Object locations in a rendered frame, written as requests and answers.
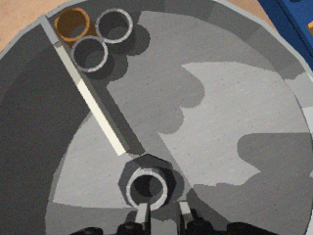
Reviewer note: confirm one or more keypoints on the bronze bushing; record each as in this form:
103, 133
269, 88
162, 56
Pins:
70, 18
310, 27

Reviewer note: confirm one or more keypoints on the grey metal ring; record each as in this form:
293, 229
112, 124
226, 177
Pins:
110, 19
135, 198
86, 45

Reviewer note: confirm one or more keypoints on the blue crate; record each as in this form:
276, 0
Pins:
290, 18

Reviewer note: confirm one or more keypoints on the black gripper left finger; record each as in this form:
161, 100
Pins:
139, 224

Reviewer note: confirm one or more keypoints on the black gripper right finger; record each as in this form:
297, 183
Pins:
191, 221

